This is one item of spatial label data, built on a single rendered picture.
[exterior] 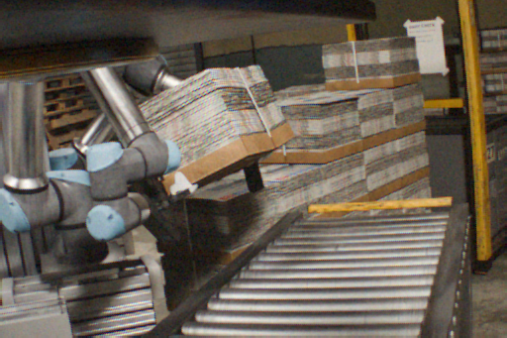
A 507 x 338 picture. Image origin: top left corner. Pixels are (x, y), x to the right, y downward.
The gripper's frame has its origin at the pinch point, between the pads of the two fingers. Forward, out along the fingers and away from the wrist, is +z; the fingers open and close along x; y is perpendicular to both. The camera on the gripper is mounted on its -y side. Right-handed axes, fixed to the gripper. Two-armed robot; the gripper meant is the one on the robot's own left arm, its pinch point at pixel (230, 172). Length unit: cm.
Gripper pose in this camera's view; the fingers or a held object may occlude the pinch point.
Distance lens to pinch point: 204.9
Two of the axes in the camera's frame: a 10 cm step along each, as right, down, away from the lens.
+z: -3.1, 1.6, -9.4
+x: 8.4, -4.2, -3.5
